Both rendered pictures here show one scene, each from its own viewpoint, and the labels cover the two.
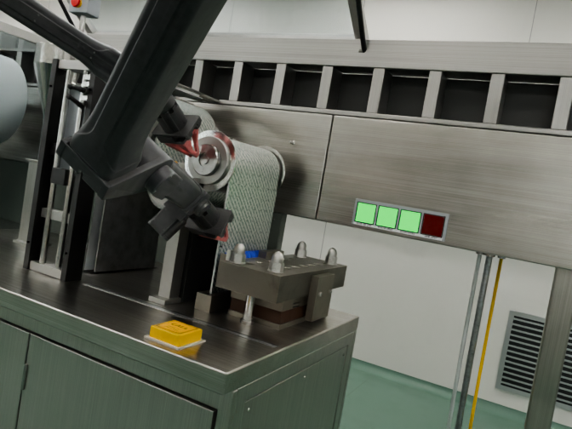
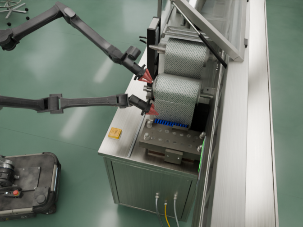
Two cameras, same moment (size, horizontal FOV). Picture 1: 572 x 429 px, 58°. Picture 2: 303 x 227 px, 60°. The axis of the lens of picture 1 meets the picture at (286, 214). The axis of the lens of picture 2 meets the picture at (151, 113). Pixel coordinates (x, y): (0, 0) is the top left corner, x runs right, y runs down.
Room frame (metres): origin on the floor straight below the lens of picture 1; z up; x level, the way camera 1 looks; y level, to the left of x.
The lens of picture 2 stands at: (0.96, -0.88, 2.30)
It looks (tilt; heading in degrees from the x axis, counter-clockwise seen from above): 49 degrees down; 76
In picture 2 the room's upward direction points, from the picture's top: 1 degrees clockwise
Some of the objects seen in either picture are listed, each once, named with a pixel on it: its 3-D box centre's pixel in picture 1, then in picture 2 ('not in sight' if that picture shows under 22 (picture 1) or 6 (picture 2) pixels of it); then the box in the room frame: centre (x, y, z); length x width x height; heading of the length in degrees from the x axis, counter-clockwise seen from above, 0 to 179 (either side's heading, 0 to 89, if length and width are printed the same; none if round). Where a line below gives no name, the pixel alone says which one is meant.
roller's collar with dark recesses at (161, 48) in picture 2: not in sight; (162, 48); (1.34, 0.44, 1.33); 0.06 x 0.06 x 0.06; 63
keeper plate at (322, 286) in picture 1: (321, 296); (173, 156); (1.28, -0.12, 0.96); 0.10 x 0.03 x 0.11; 153
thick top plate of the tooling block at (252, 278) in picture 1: (288, 274); (174, 140); (1.31, -0.03, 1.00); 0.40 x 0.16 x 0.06; 153
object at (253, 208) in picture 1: (248, 223); (173, 113); (1.33, 0.09, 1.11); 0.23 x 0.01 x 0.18; 153
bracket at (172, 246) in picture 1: (174, 239); (151, 103); (1.23, 0.25, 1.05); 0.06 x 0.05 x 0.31; 153
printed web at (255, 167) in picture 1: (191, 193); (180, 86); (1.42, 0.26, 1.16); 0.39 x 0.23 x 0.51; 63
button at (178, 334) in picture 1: (176, 333); (114, 133); (0.97, 0.17, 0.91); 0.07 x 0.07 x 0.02; 63
